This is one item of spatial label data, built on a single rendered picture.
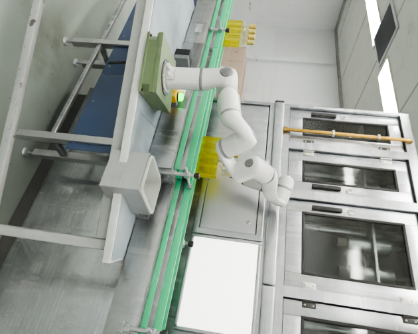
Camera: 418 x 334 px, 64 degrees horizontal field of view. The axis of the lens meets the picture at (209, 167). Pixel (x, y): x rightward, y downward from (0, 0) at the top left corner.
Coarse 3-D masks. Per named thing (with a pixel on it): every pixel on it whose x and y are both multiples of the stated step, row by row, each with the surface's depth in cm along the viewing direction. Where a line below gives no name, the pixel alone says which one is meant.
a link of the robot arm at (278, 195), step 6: (276, 174) 138; (276, 180) 139; (264, 186) 141; (270, 186) 140; (276, 186) 140; (264, 192) 144; (270, 192) 141; (276, 192) 141; (282, 192) 147; (288, 192) 148; (270, 198) 143; (276, 198) 142; (282, 198) 147; (288, 198) 148; (276, 204) 148; (282, 204) 146
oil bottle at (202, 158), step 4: (200, 156) 169; (204, 156) 169; (208, 156) 169; (212, 156) 169; (216, 156) 169; (200, 160) 168; (204, 160) 167; (208, 160) 167; (212, 160) 167; (216, 160) 167; (220, 160) 167; (220, 164) 167
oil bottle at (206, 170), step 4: (200, 164) 166; (204, 164) 166; (208, 164) 165; (212, 164) 165; (216, 164) 165; (196, 168) 164; (200, 168) 164; (204, 168) 164; (208, 168) 164; (212, 168) 164; (216, 168) 164; (220, 168) 164; (196, 172) 164; (200, 172) 164; (204, 172) 163; (208, 172) 163; (212, 172) 163; (216, 172) 163; (220, 172) 163; (200, 176) 167; (204, 176) 166; (208, 176) 166; (212, 176) 165; (216, 176) 165; (220, 176) 165
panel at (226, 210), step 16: (240, 160) 184; (224, 176) 180; (208, 192) 175; (224, 192) 174; (240, 192) 174; (256, 192) 173; (208, 208) 170; (224, 208) 169; (240, 208) 169; (256, 208) 168; (208, 224) 165; (224, 224) 165; (240, 224) 164; (256, 224) 164; (192, 240) 160; (224, 240) 160; (240, 240) 159; (256, 240) 159; (256, 272) 150; (256, 288) 147; (256, 304) 143; (176, 320) 141
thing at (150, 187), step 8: (152, 160) 136; (152, 168) 141; (144, 176) 127; (152, 176) 146; (160, 176) 147; (144, 184) 149; (152, 184) 149; (160, 184) 149; (144, 192) 147; (152, 192) 147; (144, 200) 130; (152, 200) 145; (152, 208) 143
